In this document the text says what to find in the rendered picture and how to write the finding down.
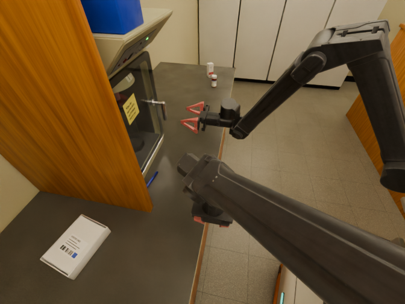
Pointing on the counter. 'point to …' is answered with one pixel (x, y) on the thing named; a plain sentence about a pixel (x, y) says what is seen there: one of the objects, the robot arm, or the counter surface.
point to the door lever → (161, 108)
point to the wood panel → (63, 107)
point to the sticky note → (131, 108)
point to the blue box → (113, 15)
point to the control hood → (152, 14)
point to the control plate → (132, 50)
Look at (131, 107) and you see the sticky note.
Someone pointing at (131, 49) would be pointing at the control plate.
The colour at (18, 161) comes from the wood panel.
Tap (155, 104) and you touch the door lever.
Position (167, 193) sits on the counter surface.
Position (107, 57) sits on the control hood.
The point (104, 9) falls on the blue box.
